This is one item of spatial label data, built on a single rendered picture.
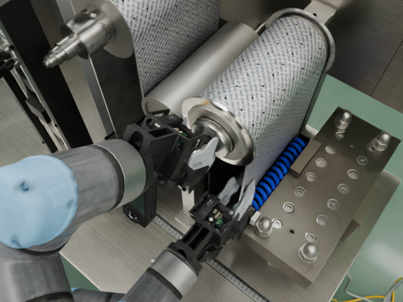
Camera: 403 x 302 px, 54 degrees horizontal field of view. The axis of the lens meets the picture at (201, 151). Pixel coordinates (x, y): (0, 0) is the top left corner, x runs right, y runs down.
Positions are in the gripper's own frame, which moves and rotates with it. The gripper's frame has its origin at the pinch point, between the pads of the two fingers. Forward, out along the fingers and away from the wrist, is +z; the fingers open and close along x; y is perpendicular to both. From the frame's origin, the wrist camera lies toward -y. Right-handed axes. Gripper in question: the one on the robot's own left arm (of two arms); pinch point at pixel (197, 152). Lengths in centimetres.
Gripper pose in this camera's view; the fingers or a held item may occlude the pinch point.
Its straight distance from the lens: 64.2
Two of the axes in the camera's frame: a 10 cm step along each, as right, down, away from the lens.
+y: 4.0, -8.3, -4.0
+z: 4.7, -1.8, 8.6
